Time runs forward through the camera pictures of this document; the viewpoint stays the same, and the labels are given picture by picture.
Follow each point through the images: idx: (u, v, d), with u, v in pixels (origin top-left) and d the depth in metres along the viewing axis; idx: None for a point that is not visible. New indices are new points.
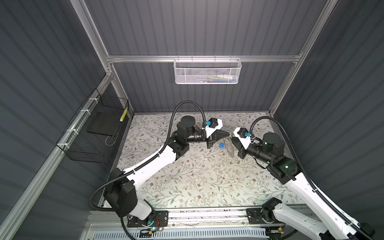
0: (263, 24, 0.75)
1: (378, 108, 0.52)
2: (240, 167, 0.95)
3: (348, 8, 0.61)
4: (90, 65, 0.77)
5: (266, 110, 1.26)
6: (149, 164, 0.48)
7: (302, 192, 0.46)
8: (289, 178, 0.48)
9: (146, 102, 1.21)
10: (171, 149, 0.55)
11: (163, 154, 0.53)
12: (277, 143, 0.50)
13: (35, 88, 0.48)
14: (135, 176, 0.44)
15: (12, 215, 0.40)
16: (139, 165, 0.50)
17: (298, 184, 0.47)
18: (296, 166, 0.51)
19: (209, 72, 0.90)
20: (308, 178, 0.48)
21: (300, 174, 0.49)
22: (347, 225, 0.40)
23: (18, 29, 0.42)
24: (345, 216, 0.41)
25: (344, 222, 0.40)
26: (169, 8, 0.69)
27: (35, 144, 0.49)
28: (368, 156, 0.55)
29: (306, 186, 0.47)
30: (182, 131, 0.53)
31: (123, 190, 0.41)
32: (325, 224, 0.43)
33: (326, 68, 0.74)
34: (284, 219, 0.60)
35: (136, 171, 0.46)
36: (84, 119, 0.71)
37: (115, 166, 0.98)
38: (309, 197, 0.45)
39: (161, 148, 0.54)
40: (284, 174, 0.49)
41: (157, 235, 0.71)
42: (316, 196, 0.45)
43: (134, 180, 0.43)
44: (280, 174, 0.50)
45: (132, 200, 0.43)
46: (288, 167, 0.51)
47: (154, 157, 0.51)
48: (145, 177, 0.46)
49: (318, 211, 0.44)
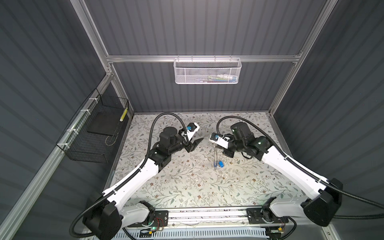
0: (263, 23, 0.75)
1: (379, 108, 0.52)
2: (240, 167, 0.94)
3: (349, 8, 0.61)
4: (90, 65, 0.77)
5: (266, 110, 1.26)
6: (129, 182, 0.46)
7: (277, 162, 0.49)
8: (263, 152, 0.52)
9: (146, 102, 1.21)
10: (152, 161, 0.54)
11: (144, 169, 0.51)
12: (239, 126, 0.59)
13: (35, 88, 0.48)
14: (116, 196, 0.42)
15: (12, 214, 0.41)
16: (119, 184, 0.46)
17: (272, 156, 0.51)
18: (267, 141, 0.55)
19: (209, 72, 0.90)
20: (279, 149, 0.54)
21: (272, 147, 0.53)
22: (317, 183, 0.43)
23: (19, 29, 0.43)
24: (314, 175, 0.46)
25: (314, 180, 0.44)
26: (169, 8, 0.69)
27: (36, 144, 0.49)
28: (368, 156, 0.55)
29: (278, 156, 0.50)
30: (165, 139, 0.55)
31: (103, 213, 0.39)
32: (304, 191, 0.45)
33: (326, 68, 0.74)
34: (278, 210, 0.61)
35: (117, 191, 0.44)
36: (84, 119, 0.71)
37: (115, 166, 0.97)
38: (283, 164, 0.48)
39: (142, 162, 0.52)
40: (258, 150, 0.53)
41: (157, 235, 0.71)
42: (288, 162, 0.48)
43: (115, 201, 0.41)
44: (255, 151, 0.54)
45: (116, 222, 0.41)
46: (260, 143, 0.55)
47: (136, 173, 0.49)
48: (126, 195, 0.44)
49: (293, 176, 0.46)
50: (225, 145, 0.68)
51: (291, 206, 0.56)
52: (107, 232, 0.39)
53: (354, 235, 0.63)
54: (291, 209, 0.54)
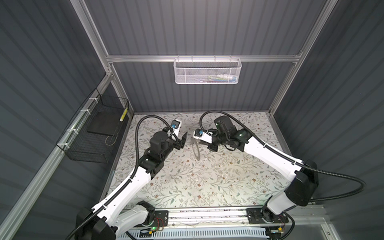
0: (263, 23, 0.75)
1: (378, 108, 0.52)
2: (240, 167, 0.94)
3: (348, 8, 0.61)
4: (90, 65, 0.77)
5: (266, 110, 1.26)
6: (120, 195, 0.45)
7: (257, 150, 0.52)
8: (244, 143, 0.55)
9: (146, 102, 1.21)
10: (143, 170, 0.52)
11: (135, 178, 0.49)
12: (222, 120, 0.61)
13: (35, 88, 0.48)
14: (107, 211, 0.41)
15: (12, 214, 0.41)
16: (109, 198, 0.44)
17: (252, 145, 0.54)
18: (247, 133, 0.58)
19: (209, 72, 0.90)
20: (258, 138, 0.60)
21: (252, 138, 0.56)
22: (293, 165, 0.46)
23: (19, 29, 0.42)
24: (290, 159, 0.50)
25: (291, 163, 0.47)
26: (169, 8, 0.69)
27: (35, 144, 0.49)
28: (368, 156, 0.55)
29: (258, 145, 0.53)
30: (155, 145, 0.53)
31: (94, 230, 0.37)
32: (283, 175, 0.48)
33: (325, 68, 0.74)
34: (274, 207, 0.62)
35: (107, 205, 0.42)
36: (84, 119, 0.71)
37: (115, 166, 0.98)
38: (263, 151, 0.51)
39: (132, 172, 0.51)
40: (240, 141, 0.56)
41: (157, 235, 0.71)
42: (267, 149, 0.52)
43: (106, 216, 0.40)
44: (237, 143, 0.57)
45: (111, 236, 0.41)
46: (241, 135, 0.58)
47: (126, 184, 0.48)
48: (117, 208, 0.42)
49: (272, 161, 0.49)
50: (209, 140, 0.69)
51: (283, 200, 0.55)
52: None
53: (353, 235, 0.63)
54: (285, 203, 0.55)
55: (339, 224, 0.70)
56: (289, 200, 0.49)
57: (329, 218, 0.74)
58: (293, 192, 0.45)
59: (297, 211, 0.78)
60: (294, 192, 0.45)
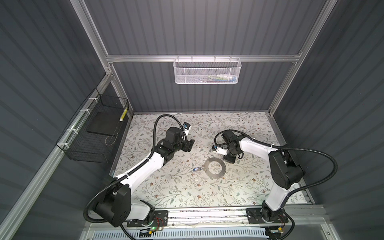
0: (263, 23, 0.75)
1: (379, 108, 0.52)
2: (240, 167, 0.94)
3: (349, 8, 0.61)
4: (90, 65, 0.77)
5: (266, 110, 1.26)
6: (140, 170, 0.50)
7: (246, 144, 0.66)
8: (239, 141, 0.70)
9: (146, 102, 1.21)
10: (159, 154, 0.59)
11: (152, 159, 0.55)
12: (227, 131, 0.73)
13: (35, 88, 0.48)
14: (129, 180, 0.46)
15: (12, 214, 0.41)
16: (131, 170, 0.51)
17: (243, 141, 0.69)
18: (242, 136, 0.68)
19: (209, 72, 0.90)
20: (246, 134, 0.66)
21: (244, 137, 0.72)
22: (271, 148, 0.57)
23: (19, 29, 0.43)
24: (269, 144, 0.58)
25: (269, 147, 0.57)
26: (169, 7, 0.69)
27: (36, 144, 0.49)
28: (370, 156, 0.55)
29: (247, 139, 0.69)
30: (171, 136, 0.63)
31: (118, 194, 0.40)
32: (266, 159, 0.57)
33: (325, 68, 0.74)
34: (272, 203, 0.64)
35: (129, 176, 0.47)
36: (84, 119, 0.71)
37: (115, 166, 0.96)
38: (249, 144, 0.65)
39: (151, 154, 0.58)
40: (237, 142, 0.71)
41: (157, 235, 0.71)
42: (252, 141, 0.66)
43: (129, 184, 0.44)
44: (235, 144, 0.71)
45: (127, 206, 0.43)
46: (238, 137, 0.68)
47: (145, 163, 0.53)
48: (137, 181, 0.46)
49: (256, 149, 0.61)
50: (224, 152, 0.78)
51: (276, 190, 0.58)
52: (118, 216, 0.41)
53: (353, 235, 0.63)
54: (278, 195, 0.58)
55: (339, 224, 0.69)
56: (280, 186, 0.52)
57: (328, 218, 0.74)
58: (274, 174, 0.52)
59: (297, 211, 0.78)
60: (273, 173, 0.52)
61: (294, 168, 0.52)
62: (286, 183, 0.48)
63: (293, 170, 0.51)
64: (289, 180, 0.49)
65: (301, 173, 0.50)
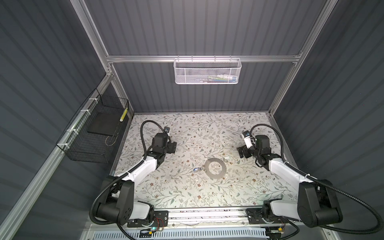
0: (263, 23, 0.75)
1: (379, 108, 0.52)
2: (240, 167, 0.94)
3: (349, 8, 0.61)
4: (90, 65, 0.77)
5: (266, 110, 1.26)
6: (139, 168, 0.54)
7: (277, 166, 0.60)
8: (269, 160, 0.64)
9: (146, 102, 1.21)
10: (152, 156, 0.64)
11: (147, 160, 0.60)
12: (264, 139, 0.69)
13: (35, 88, 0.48)
14: (130, 176, 0.48)
15: (11, 215, 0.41)
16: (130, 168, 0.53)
17: (275, 161, 0.62)
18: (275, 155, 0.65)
19: (209, 72, 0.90)
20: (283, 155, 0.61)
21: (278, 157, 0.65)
22: (304, 177, 0.50)
23: (18, 29, 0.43)
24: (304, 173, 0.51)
25: (303, 176, 0.51)
26: (169, 6, 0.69)
27: (36, 144, 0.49)
28: (370, 156, 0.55)
29: (279, 162, 0.62)
30: (159, 140, 0.68)
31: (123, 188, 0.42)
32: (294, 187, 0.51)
33: (325, 68, 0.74)
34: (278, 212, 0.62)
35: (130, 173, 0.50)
36: (84, 119, 0.71)
37: (115, 166, 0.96)
38: (281, 168, 0.58)
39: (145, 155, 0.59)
40: (266, 161, 0.66)
41: (157, 235, 0.71)
42: (286, 166, 0.58)
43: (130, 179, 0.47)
44: (264, 161, 0.66)
45: (130, 203, 0.44)
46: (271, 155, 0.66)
47: (141, 163, 0.58)
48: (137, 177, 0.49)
49: (287, 175, 0.54)
50: (248, 144, 0.83)
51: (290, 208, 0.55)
52: (123, 213, 0.42)
53: (353, 235, 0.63)
54: (290, 213, 0.55)
55: (339, 224, 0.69)
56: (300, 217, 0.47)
57: None
58: (301, 206, 0.46)
59: None
60: (300, 205, 0.46)
61: (327, 208, 0.44)
62: (313, 221, 0.42)
63: (326, 210, 0.43)
64: (317, 219, 0.41)
65: (335, 217, 0.42)
